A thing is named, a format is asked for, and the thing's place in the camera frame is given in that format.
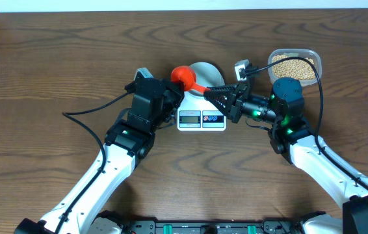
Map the white digital kitchen scale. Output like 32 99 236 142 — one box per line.
177 90 226 131

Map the clear plastic soybean container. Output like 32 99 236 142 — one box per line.
268 49 322 87

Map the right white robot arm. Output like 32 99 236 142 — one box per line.
204 77 368 233

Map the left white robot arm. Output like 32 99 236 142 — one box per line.
14 78 184 233

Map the white round bowl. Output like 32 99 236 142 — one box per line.
190 62 225 87

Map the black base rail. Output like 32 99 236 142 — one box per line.
96 211 328 234

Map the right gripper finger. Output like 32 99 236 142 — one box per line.
209 83 248 93
205 92 241 116

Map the red plastic measuring scoop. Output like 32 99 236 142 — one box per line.
171 66 211 94

